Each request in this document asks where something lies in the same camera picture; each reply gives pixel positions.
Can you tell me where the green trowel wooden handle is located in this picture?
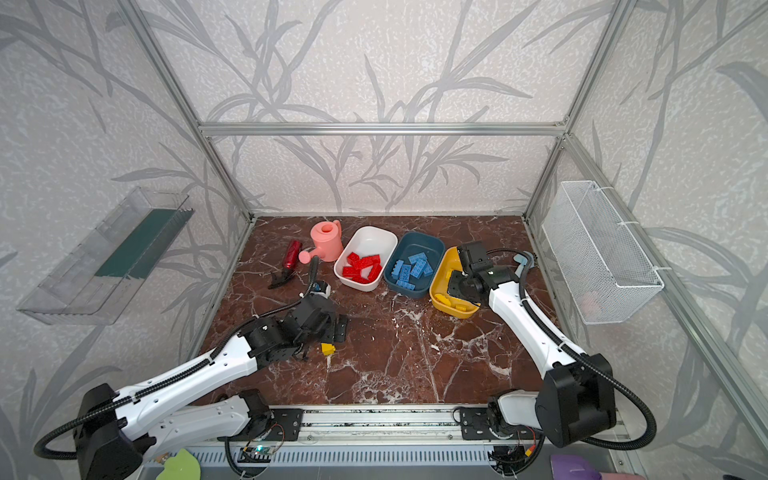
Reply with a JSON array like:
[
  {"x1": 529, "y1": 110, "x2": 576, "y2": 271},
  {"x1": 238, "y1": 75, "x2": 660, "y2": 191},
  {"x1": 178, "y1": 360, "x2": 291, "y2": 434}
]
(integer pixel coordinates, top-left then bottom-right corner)
[{"x1": 156, "y1": 449, "x2": 201, "y2": 480}]

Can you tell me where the dark teal rectangular bin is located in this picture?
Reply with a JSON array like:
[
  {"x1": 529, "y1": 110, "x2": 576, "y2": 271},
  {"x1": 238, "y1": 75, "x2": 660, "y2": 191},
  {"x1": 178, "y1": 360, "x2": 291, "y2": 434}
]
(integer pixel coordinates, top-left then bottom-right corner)
[{"x1": 384, "y1": 231, "x2": 446, "y2": 299}]

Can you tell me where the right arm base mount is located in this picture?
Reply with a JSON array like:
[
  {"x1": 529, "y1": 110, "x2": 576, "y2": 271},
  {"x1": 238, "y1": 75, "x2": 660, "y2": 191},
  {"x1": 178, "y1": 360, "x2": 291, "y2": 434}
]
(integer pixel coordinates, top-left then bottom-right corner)
[{"x1": 452, "y1": 406, "x2": 540, "y2": 441}]

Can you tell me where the yellow rectangular bin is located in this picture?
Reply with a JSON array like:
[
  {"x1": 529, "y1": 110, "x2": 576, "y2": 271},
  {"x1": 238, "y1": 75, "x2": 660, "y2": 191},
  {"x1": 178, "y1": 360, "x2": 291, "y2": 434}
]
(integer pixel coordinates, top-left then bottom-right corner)
[{"x1": 429, "y1": 247, "x2": 479, "y2": 319}]

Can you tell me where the pink watering can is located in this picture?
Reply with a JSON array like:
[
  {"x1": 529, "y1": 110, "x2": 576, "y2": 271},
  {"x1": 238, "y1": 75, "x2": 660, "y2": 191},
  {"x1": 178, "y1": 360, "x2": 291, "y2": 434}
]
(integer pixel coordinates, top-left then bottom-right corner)
[{"x1": 299, "y1": 220, "x2": 344, "y2": 264}]

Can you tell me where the red handled tool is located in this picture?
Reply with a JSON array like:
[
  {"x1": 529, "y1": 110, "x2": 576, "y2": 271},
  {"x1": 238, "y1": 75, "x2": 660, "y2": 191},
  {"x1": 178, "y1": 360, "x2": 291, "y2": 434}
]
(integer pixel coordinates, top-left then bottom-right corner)
[{"x1": 268, "y1": 240, "x2": 302, "y2": 289}]

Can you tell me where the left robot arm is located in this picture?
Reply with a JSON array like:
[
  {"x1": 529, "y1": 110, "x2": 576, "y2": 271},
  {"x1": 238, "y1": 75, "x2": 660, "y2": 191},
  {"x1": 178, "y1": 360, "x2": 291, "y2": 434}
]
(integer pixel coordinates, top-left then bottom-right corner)
[{"x1": 33, "y1": 292, "x2": 349, "y2": 479}]

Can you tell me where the red square lego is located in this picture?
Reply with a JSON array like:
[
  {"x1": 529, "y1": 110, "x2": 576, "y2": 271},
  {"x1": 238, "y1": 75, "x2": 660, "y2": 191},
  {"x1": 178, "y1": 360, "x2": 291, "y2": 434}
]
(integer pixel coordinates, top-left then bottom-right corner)
[{"x1": 347, "y1": 252, "x2": 360, "y2": 267}]

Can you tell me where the white rectangular bin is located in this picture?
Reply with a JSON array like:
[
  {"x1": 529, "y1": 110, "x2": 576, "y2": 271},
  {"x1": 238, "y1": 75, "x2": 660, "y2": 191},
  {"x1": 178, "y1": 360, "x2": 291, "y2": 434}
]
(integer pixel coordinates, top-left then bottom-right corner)
[{"x1": 334, "y1": 226, "x2": 398, "y2": 292}]

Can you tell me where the yellow lego long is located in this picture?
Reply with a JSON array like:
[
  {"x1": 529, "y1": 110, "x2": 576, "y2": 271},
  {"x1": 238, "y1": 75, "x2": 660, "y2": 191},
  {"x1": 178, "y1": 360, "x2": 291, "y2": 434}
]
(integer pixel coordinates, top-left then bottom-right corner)
[{"x1": 434, "y1": 294, "x2": 453, "y2": 307}]

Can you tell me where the clear plastic wall shelf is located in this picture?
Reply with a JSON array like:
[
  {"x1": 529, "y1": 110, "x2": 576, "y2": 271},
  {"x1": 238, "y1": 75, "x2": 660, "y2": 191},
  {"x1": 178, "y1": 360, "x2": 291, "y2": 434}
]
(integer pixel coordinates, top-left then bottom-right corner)
[{"x1": 17, "y1": 187, "x2": 194, "y2": 326}]

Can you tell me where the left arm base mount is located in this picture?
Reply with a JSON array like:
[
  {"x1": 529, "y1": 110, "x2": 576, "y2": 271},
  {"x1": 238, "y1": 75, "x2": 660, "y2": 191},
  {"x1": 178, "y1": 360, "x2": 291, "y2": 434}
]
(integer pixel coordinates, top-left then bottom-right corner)
[{"x1": 229, "y1": 408, "x2": 304, "y2": 442}]

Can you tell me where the purple object bottom right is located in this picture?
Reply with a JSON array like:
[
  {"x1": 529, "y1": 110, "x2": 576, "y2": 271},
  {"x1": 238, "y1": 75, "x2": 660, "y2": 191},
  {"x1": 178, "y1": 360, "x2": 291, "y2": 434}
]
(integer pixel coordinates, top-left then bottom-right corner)
[{"x1": 550, "y1": 454, "x2": 602, "y2": 480}]

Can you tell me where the light blue toy shovel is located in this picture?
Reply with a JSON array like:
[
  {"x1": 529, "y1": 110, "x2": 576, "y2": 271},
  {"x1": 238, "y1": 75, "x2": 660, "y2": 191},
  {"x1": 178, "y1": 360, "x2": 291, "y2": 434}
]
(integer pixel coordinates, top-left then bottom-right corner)
[{"x1": 513, "y1": 251, "x2": 535, "y2": 277}]

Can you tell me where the white wire mesh basket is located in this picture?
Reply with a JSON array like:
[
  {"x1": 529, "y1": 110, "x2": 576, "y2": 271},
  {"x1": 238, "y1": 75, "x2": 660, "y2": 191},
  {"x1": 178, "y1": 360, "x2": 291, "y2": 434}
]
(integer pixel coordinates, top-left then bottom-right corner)
[{"x1": 542, "y1": 180, "x2": 664, "y2": 325}]

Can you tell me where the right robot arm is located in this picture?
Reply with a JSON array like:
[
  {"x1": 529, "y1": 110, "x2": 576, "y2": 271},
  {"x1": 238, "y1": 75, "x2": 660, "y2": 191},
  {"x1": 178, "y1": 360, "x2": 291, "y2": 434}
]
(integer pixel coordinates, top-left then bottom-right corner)
[{"x1": 451, "y1": 241, "x2": 658, "y2": 451}]

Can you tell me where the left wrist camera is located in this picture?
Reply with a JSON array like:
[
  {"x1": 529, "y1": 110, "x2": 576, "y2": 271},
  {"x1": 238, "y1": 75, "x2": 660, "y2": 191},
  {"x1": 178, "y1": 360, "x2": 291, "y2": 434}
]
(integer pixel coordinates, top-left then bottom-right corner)
[{"x1": 309, "y1": 280, "x2": 332, "y2": 298}]

